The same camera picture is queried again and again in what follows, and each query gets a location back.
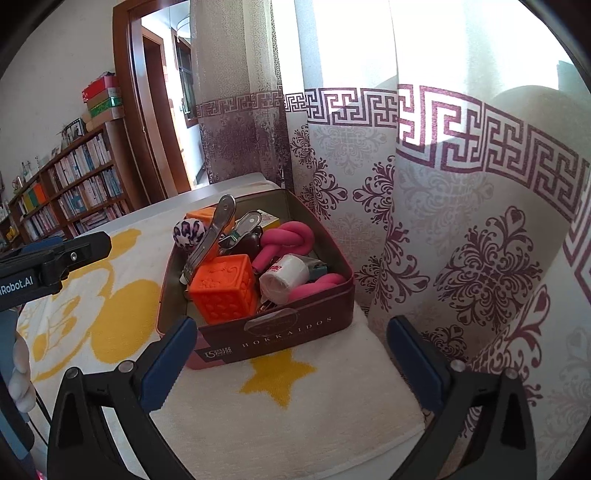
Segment light orange rubber cube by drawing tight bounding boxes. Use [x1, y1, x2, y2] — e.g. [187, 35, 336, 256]
[185, 206, 222, 261]

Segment white patterned curtain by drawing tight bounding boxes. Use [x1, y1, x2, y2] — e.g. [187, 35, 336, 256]
[277, 0, 591, 480]

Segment person's left hand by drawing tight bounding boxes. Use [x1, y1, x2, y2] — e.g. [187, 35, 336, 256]
[8, 339, 37, 412]

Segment red gift box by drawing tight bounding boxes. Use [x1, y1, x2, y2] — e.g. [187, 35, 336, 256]
[82, 74, 120, 103]

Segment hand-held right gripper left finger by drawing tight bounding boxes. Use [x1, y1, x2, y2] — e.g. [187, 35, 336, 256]
[46, 315, 198, 480]

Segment rows of books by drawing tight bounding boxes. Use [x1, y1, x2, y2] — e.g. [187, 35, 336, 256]
[9, 134, 130, 241]

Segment brown cardboard box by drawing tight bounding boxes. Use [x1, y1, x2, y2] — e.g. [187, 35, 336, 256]
[84, 108, 126, 132]

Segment green gift box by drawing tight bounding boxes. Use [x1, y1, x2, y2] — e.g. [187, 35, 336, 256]
[88, 96, 123, 118]

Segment silver nail clipper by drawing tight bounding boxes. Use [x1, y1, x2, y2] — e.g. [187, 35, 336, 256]
[221, 210, 265, 245]

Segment white bandage roll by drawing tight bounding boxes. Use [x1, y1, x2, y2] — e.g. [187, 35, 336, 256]
[259, 253, 311, 304]

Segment purple sheer patterned curtain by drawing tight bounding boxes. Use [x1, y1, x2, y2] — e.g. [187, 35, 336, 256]
[189, 0, 296, 195]

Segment pink foam hair curler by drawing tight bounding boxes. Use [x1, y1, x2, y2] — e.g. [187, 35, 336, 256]
[252, 220, 315, 274]
[287, 272, 347, 304]

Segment leopard print scrunchie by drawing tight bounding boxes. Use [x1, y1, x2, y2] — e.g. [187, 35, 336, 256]
[172, 218, 207, 251]

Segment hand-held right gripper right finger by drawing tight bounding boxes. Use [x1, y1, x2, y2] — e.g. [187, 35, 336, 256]
[386, 314, 539, 480]

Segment red rectangular tin box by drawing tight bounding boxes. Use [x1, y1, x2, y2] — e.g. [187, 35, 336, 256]
[156, 187, 356, 371]

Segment wooden bookshelf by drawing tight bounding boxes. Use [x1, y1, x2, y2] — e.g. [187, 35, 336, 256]
[0, 117, 148, 252]

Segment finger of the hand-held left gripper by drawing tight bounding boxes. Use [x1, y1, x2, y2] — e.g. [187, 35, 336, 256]
[16, 236, 64, 254]
[37, 231, 112, 278]

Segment dark orange rubber cube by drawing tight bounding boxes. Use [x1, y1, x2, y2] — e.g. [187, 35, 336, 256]
[188, 253, 258, 325]

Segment black cable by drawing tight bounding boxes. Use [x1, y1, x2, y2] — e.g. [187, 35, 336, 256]
[28, 392, 52, 425]

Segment yellow white printed towel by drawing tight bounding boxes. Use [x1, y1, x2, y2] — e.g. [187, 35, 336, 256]
[16, 175, 426, 480]

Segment wooden door frame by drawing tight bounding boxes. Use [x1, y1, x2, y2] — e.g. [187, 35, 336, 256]
[113, 0, 213, 204]

